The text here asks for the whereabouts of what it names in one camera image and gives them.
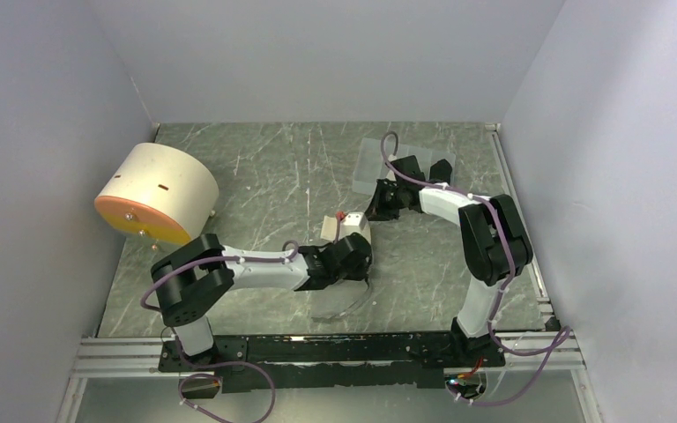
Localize grey underwear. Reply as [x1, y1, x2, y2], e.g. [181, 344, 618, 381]
[309, 215, 372, 323]

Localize black striped underwear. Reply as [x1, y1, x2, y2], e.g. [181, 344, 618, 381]
[428, 159, 453, 185]

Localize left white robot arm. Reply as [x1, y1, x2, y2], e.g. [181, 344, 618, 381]
[140, 233, 373, 370]

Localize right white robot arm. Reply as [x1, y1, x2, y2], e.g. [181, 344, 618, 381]
[365, 155, 533, 366]

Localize clear plastic organizer box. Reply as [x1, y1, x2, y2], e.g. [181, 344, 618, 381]
[352, 137, 457, 195]

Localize cream cylindrical drum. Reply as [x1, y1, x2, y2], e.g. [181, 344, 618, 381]
[93, 143, 219, 249]

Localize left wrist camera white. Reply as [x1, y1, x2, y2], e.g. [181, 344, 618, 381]
[336, 211, 368, 233]

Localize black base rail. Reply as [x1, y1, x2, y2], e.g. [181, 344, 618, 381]
[158, 330, 505, 393]

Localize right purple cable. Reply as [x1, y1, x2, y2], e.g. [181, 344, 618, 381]
[380, 130, 573, 409]

